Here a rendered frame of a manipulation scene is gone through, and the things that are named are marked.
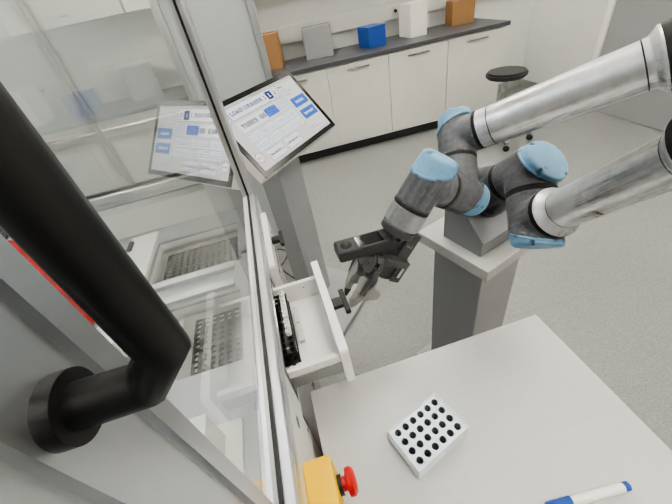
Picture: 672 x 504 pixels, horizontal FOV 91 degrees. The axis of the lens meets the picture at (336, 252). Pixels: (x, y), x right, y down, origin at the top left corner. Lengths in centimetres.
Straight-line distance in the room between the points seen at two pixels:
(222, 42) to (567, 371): 203
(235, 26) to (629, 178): 187
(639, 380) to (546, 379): 110
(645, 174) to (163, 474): 70
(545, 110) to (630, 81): 11
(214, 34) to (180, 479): 206
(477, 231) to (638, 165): 45
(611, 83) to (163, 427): 69
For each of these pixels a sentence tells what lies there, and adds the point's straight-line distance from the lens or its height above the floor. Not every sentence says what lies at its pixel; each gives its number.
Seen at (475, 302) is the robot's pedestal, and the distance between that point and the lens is 122.
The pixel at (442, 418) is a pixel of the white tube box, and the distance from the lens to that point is 73.
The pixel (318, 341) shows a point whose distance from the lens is 79.
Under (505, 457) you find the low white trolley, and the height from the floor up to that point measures 76.
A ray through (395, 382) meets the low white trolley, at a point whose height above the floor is 76.
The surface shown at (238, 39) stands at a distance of 214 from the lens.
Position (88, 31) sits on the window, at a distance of 37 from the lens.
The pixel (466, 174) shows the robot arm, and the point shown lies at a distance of 70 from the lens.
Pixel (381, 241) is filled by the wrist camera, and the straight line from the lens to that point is 65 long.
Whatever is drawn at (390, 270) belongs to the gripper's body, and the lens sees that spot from 71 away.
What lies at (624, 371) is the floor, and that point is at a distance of 193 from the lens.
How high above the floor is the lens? 146
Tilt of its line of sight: 39 degrees down
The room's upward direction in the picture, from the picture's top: 12 degrees counter-clockwise
